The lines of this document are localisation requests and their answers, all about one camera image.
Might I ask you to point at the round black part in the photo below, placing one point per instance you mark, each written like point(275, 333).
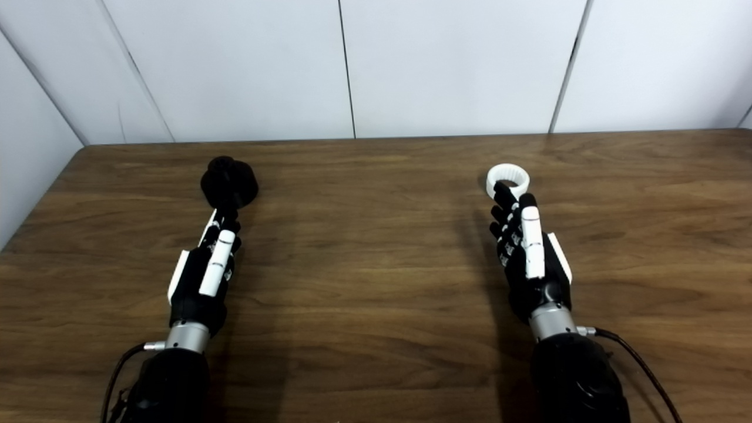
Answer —
point(229, 181)

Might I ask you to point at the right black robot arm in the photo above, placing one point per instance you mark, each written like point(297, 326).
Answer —
point(576, 382)

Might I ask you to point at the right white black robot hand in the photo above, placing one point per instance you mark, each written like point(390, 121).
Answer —
point(531, 247)

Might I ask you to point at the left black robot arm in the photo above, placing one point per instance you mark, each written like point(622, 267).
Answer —
point(170, 382)

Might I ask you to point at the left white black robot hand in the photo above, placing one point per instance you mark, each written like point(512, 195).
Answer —
point(197, 288)

